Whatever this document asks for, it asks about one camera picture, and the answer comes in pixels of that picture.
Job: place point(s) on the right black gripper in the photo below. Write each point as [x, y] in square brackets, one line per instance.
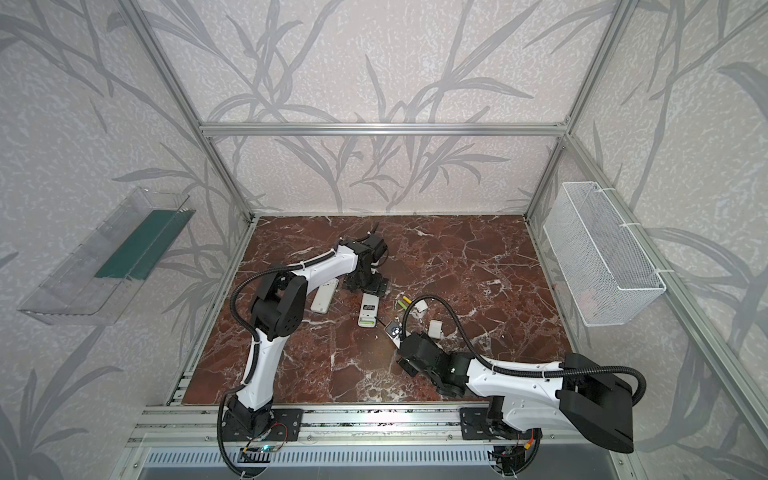
[409, 363]

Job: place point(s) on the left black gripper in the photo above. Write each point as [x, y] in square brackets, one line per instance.
[366, 282]

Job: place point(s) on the red white remote control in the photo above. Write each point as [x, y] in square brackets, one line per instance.
[368, 314]

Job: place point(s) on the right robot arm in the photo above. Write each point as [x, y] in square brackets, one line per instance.
[576, 393]

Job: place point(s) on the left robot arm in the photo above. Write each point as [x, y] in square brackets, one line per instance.
[270, 306]

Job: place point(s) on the green mat in shelf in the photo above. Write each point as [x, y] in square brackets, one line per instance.
[138, 255]

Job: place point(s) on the white wire mesh basket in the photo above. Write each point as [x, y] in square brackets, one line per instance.
[609, 275]

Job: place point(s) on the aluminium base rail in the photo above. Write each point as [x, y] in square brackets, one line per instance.
[333, 424]

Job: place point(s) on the clear plastic wall shelf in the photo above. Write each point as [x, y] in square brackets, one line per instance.
[71, 294]

